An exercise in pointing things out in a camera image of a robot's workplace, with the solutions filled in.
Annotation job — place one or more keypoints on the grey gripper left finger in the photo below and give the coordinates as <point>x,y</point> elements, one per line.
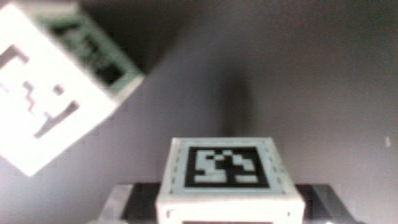
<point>113,207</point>

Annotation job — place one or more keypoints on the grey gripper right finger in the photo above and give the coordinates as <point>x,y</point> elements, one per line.
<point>328,212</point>

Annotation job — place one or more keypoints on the white tagged cube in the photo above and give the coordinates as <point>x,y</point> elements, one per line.
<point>225,185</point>
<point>67,78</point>

